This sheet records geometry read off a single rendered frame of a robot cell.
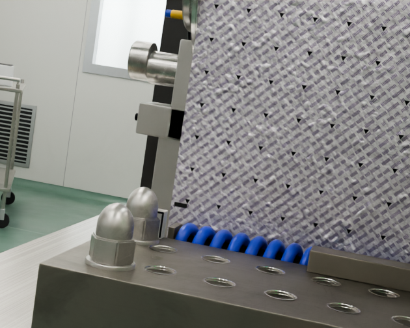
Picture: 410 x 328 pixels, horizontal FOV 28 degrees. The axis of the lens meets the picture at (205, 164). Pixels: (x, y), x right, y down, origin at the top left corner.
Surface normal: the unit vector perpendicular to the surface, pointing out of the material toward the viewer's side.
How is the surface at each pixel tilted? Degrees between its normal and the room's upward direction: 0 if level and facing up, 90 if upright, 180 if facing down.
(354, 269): 90
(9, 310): 0
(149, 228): 90
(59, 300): 90
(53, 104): 90
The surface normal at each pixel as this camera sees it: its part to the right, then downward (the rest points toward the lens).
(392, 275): -0.23, 0.07
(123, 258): 0.72, 0.18
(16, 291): 0.14, -0.98
